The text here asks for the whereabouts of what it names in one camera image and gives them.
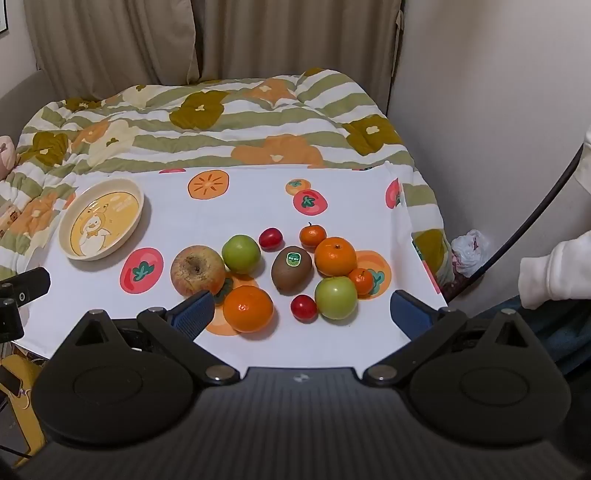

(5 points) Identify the yellow duck print plate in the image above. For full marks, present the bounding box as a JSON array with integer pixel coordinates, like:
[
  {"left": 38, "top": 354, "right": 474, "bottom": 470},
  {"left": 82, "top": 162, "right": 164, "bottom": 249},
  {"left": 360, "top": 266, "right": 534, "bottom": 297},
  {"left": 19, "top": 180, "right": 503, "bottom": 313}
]
[{"left": 58, "top": 178, "right": 145, "bottom": 262}]

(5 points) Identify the grey headboard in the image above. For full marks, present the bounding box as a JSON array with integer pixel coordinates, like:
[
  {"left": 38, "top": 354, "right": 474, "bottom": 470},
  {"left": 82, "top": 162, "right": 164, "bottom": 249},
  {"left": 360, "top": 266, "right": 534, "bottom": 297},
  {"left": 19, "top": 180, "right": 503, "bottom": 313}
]
[{"left": 0, "top": 69, "right": 51, "bottom": 144}]

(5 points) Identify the yellow stool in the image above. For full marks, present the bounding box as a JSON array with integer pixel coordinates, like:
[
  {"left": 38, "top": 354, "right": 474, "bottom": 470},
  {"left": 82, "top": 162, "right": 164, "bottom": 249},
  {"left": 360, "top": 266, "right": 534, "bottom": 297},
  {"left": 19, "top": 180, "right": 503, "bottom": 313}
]
[{"left": 0, "top": 351, "right": 47, "bottom": 467}]

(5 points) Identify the beige snack packet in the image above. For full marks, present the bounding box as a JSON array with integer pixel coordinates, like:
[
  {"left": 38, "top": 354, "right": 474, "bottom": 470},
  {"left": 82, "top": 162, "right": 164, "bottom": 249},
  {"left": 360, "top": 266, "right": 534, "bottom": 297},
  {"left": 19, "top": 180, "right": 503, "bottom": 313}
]
[{"left": 0, "top": 203, "right": 21, "bottom": 232}]

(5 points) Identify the red cherry tomato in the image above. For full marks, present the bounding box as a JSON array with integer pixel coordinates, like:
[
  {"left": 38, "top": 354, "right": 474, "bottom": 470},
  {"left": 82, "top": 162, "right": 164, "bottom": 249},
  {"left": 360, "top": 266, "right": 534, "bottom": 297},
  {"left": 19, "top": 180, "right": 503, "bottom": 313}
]
[
  {"left": 258, "top": 227, "right": 284, "bottom": 252},
  {"left": 290, "top": 294, "right": 318, "bottom": 322}
]

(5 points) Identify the large orange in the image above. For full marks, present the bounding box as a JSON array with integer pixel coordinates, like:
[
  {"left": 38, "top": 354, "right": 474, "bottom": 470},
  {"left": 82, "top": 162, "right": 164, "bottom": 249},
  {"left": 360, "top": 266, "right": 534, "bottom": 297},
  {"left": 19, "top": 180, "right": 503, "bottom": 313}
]
[
  {"left": 223, "top": 285, "right": 274, "bottom": 334},
  {"left": 314, "top": 236, "right": 358, "bottom": 278}
]

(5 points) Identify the person's leg in jeans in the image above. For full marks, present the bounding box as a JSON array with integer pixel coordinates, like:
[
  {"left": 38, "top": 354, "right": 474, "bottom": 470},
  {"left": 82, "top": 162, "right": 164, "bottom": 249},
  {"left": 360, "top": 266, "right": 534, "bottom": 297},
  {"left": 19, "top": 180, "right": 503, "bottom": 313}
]
[{"left": 475, "top": 295, "right": 591, "bottom": 376}]

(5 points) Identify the black cable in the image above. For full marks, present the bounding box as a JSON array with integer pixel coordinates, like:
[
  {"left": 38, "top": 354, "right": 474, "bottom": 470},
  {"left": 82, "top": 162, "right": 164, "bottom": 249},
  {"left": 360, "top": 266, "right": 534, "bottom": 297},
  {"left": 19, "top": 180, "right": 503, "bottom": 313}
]
[{"left": 445, "top": 141, "right": 591, "bottom": 301}]

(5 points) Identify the pink plush toy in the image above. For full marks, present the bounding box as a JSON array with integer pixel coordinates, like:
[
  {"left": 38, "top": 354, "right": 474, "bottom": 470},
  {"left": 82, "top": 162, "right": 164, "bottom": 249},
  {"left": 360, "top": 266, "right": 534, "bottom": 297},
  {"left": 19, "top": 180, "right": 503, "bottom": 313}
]
[{"left": 0, "top": 135, "right": 18, "bottom": 182}]

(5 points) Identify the floral striped quilt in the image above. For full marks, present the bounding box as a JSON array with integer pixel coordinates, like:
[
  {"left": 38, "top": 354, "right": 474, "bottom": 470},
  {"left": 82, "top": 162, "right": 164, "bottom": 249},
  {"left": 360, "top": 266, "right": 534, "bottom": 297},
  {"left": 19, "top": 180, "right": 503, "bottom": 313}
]
[{"left": 0, "top": 68, "right": 455, "bottom": 296}]

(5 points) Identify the white fruit print cloth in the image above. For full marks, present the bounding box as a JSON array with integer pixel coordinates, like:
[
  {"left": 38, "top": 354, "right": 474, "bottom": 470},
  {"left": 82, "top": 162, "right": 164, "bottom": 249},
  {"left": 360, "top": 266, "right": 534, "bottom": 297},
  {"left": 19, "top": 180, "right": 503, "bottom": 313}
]
[{"left": 14, "top": 164, "right": 448, "bottom": 370}]

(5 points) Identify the red apple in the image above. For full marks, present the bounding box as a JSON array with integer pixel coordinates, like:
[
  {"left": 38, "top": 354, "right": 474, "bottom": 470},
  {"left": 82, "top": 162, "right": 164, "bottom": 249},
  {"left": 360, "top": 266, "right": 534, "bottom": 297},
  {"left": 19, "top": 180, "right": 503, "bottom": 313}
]
[{"left": 170, "top": 244, "right": 227, "bottom": 297}]

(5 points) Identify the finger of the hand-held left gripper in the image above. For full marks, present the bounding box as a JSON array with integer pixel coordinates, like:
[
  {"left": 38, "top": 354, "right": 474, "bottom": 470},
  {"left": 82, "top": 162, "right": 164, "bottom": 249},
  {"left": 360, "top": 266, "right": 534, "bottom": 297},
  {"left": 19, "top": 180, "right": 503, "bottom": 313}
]
[
  {"left": 0, "top": 299, "right": 25, "bottom": 343},
  {"left": 0, "top": 267, "right": 51, "bottom": 304}
]

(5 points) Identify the brown kiwi with sticker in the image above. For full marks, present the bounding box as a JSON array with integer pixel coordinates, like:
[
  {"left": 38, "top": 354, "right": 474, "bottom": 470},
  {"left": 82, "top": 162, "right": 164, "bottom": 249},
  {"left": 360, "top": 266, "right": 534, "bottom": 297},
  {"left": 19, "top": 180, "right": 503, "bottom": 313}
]
[{"left": 270, "top": 246, "right": 314, "bottom": 295}]

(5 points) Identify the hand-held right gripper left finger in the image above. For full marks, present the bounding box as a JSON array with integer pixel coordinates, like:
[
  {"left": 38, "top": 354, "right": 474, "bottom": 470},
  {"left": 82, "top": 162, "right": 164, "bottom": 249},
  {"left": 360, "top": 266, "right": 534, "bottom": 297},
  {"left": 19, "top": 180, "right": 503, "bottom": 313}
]
[{"left": 60, "top": 290, "right": 241, "bottom": 387}]

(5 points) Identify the white plastic bag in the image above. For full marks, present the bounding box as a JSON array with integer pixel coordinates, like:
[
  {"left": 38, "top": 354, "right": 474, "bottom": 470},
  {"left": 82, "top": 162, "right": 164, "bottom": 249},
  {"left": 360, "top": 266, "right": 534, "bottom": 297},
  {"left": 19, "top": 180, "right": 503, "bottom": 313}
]
[{"left": 450, "top": 229, "right": 490, "bottom": 278}]

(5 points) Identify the small tangerine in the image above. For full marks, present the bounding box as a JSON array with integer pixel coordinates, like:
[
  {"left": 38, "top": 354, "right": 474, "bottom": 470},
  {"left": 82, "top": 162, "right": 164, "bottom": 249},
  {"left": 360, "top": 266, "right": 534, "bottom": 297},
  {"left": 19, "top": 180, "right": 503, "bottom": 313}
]
[
  {"left": 299, "top": 223, "right": 328, "bottom": 250},
  {"left": 348, "top": 268, "right": 375, "bottom": 296}
]

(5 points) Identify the beige curtain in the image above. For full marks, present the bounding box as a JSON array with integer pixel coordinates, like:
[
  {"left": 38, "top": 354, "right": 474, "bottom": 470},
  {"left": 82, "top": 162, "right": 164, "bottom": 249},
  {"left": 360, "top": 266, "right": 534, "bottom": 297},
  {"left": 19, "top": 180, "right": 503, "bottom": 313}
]
[
  {"left": 23, "top": 0, "right": 200, "bottom": 100},
  {"left": 191, "top": 0, "right": 407, "bottom": 85}
]

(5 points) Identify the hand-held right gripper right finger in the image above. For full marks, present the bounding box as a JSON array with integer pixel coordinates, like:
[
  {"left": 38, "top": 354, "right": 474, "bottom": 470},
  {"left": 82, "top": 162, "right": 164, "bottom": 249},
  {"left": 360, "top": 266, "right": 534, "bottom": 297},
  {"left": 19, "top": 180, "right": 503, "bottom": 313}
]
[{"left": 362, "top": 290, "right": 533, "bottom": 387}]

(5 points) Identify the green apple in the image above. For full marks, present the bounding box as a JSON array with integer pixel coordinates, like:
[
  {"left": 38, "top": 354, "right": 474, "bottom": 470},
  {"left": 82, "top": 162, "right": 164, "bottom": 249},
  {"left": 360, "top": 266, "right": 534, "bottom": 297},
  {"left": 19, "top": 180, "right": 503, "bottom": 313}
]
[
  {"left": 315, "top": 276, "right": 358, "bottom": 320},
  {"left": 222, "top": 234, "right": 262, "bottom": 276}
]

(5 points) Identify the person's right forearm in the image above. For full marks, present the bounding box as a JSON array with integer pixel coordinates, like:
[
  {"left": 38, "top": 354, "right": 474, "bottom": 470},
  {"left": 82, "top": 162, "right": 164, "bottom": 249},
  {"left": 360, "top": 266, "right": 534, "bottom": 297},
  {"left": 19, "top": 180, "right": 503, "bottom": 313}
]
[{"left": 518, "top": 226, "right": 591, "bottom": 311}]

